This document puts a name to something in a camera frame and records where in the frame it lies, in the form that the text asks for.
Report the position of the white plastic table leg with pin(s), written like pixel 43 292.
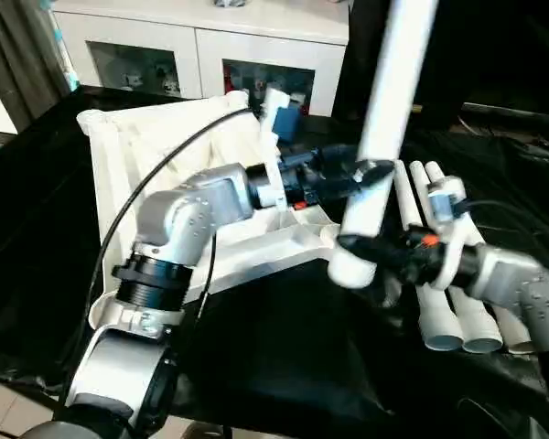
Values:
pixel 517 329
pixel 389 91
pixel 476 325
pixel 439 320

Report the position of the white plastic table top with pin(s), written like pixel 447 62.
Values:
pixel 146 155

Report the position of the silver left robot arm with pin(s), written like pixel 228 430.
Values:
pixel 165 274

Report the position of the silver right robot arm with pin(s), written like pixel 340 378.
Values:
pixel 522 293

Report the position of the black mat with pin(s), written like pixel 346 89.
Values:
pixel 302 366

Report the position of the white cabinet with glass doors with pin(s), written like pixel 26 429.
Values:
pixel 201 37

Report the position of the black furniture with gold label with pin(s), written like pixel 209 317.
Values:
pixel 494 46

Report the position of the grey curtain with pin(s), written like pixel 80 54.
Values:
pixel 18 55

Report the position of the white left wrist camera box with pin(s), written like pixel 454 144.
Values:
pixel 279 119

